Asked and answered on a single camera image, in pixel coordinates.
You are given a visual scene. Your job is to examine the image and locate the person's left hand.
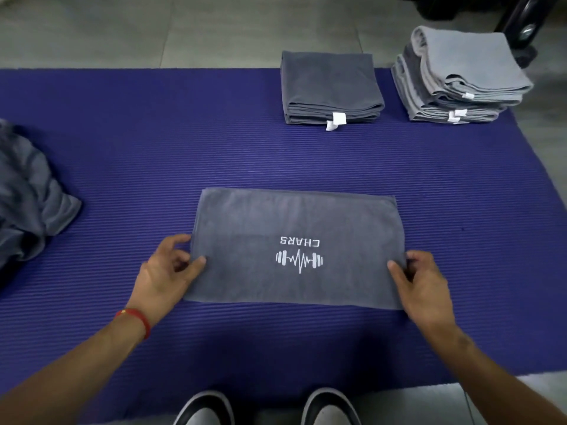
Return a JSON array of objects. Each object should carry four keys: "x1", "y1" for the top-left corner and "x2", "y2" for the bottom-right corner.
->
[{"x1": 125, "y1": 234, "x2": 208, "y2": 329}]

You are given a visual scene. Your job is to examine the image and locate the person's right hand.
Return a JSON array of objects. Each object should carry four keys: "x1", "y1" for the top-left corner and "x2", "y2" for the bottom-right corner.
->
[{"x1": 386, "y1": 250, "x2": 460, "y2": 336}]

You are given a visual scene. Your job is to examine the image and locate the purple ribbed mat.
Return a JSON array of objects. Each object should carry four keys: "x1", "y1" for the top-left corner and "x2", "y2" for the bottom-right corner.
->
[{"x1": 0, "y1": 68, "x2": 567, "y2": 425}]

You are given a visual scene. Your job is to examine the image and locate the pile of dark grey towels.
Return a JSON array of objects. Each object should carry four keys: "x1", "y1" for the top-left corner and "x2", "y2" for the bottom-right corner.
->
[{"x1": 0, "y1": 119, "x2": 83, "y2": 279}]

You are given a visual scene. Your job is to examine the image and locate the person's left forearm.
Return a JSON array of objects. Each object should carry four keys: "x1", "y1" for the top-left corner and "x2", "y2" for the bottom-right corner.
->
[{"x1": 0, "y1": 316, "x2": 147, "y2": 425}]

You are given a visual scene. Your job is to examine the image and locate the person's right forearm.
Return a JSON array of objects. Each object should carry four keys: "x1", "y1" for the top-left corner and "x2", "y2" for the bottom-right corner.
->
[{"x1": 425, "y1": 325, "x2": 567, "y2": 425}]

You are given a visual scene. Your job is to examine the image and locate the black and white sneaker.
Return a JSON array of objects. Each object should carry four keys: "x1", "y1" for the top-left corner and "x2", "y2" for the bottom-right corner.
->
[
  {"x1": 172, "y1": 390, "x2": 234, "y2": 425},
  {"x1": 301, "y1": 388, "x2": 363, "y2": 425}
]

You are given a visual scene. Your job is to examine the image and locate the black weight stack machine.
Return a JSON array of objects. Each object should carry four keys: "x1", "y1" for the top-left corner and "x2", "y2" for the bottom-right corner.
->
[{"x1": 396, "y1": 0, "x2": 567, "y2": 68}]

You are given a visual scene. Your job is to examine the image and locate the red string bracelet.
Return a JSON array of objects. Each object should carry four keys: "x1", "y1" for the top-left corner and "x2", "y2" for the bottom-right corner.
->
[{"x1": 115, "y1": 308, "x2": 152, "y2": 341}]

